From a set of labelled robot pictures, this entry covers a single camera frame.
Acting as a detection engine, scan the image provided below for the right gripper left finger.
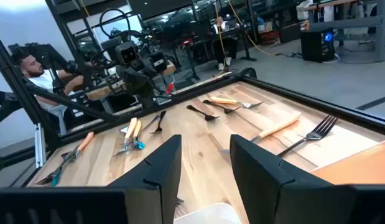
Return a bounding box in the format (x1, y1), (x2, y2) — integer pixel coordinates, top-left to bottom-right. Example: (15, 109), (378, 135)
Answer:
(107, 134), (183, 224)

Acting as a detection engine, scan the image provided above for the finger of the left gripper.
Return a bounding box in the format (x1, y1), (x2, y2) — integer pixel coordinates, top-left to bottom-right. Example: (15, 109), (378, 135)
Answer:
(141, 81), (155, 98)
(126, 82), (142, 98)

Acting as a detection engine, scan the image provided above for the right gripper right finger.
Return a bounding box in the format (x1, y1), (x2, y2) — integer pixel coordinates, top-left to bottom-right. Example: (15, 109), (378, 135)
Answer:
(229, 134), (335, 224)

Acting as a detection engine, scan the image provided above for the peach-handled silver fork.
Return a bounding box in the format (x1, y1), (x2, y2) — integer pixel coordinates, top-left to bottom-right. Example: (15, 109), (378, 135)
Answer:
(60, 131), (95, 164)
(126, 120), (143, 150)
(113, 117), (139, 157)
(219, 111), (302, 156)
(209, 96), (264, 110)

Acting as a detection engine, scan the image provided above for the small red connector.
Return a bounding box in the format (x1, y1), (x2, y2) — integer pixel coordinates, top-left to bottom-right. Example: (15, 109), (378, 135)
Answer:
(165, 80), (177, 95)

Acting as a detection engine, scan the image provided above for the wooden workbench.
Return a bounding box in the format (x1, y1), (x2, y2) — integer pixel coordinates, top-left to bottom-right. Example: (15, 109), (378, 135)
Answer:
(86, 60), (177, 102)

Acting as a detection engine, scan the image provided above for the clear plastic bin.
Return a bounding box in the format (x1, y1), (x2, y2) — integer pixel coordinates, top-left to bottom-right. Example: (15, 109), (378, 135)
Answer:
(173, 202), (242, 224)

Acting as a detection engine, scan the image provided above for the person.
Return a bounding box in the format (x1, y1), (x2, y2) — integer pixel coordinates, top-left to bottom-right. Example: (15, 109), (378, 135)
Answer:
(17, 52), (85, 111)
(214, 15), (238, 72)

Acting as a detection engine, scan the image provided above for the black workbench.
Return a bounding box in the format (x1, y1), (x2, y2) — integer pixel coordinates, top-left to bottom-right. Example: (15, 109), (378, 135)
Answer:
(179, 24), (258, 82)

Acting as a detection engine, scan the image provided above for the cardboard box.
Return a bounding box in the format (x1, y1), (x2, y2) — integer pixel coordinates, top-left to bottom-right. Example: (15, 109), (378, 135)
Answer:
(257, 20), (274, 34)

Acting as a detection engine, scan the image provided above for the black computer tower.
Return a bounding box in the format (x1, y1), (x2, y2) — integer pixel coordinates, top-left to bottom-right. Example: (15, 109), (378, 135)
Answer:
(300, 29), (336, 62)

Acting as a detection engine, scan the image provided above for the grey metal shelving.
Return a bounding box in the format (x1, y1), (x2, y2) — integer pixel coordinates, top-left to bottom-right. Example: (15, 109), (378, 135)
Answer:
(305, 0), (385, 63)

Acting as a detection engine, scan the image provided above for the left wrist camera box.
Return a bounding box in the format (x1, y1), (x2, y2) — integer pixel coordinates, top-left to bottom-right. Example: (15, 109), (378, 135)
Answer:
(115, 41), (139, 67)

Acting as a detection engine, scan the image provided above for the yellow hanging cable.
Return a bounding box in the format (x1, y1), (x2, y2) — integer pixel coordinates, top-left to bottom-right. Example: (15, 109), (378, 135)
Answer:
(213, 0), (276, 77)

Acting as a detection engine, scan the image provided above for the black metal table frame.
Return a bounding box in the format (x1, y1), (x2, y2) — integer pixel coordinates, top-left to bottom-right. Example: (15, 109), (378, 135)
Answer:
(0, 27), (385, 187)

